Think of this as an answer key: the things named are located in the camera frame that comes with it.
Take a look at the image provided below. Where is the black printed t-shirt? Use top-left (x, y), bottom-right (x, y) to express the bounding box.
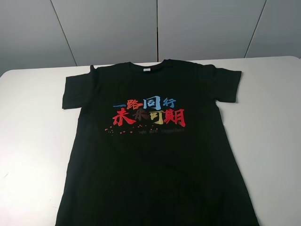
top-left (55, 59), bottom-right (259, 226)

